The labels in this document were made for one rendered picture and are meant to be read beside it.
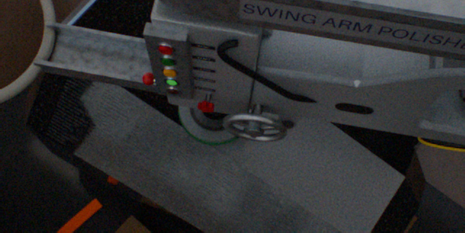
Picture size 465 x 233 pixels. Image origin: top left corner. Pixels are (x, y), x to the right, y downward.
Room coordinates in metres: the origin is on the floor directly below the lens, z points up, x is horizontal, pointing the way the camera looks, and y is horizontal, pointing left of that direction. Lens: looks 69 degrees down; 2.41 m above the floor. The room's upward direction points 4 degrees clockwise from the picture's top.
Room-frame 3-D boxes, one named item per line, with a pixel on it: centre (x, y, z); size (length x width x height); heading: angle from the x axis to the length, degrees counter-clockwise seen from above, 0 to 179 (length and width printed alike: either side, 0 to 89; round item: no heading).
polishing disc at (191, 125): (0.59, 0.05, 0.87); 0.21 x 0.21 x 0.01
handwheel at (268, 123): (0.46, -0.06, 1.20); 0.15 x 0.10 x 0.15; 84
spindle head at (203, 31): (0.58, -0.03, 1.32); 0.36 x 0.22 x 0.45; 84
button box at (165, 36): (0.48, 0.13, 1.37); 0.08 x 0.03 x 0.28; 84
